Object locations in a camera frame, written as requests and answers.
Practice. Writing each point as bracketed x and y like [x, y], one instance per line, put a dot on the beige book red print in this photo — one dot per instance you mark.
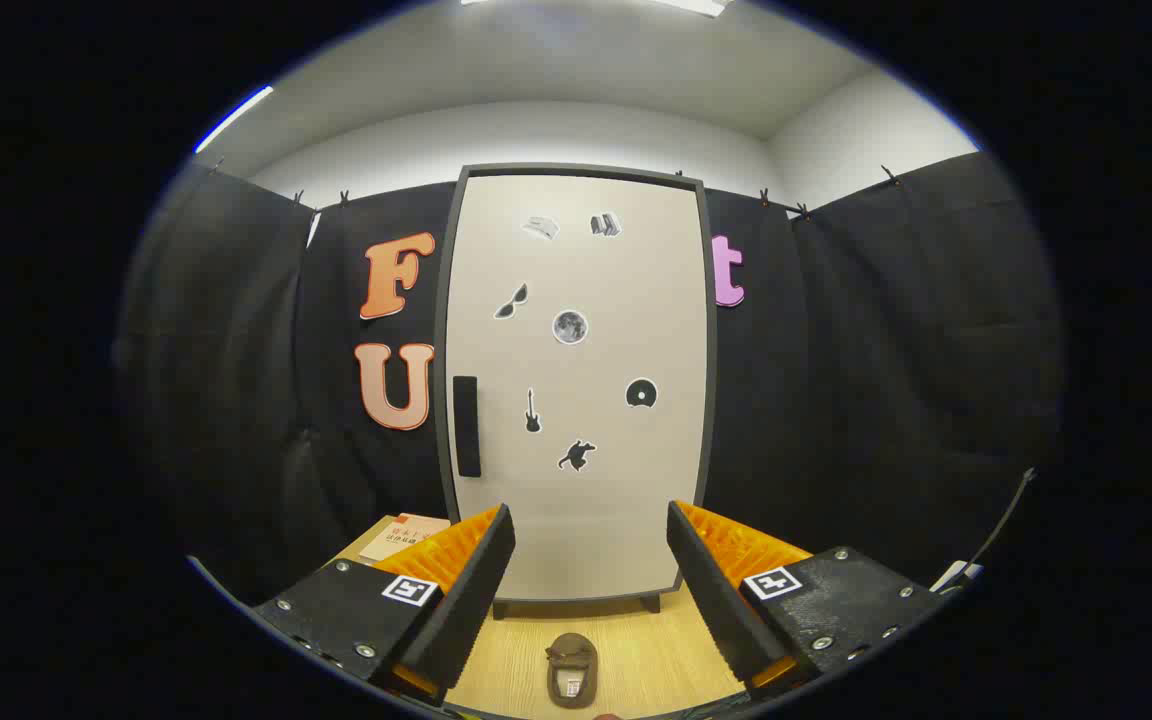
[401, 540]

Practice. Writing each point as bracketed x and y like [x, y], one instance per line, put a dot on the ceiling light strip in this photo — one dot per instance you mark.
[234, 118]

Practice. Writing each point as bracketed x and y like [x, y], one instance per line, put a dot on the black backdrop cloth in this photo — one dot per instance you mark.
[236, 350]

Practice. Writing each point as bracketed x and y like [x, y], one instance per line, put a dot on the dark grey shoe cabinet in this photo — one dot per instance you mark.
[710, 400]

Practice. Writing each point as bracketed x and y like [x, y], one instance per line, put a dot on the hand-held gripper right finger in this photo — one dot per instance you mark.
[716, 600]

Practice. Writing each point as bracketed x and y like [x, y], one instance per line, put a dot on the brown fluffy shoe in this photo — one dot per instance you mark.
[572, 655]

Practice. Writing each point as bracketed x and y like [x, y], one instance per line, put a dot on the ceiling light panel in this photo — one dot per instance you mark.
[701, 6]

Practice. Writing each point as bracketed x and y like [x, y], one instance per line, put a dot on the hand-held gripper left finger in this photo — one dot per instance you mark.
[466, 610]

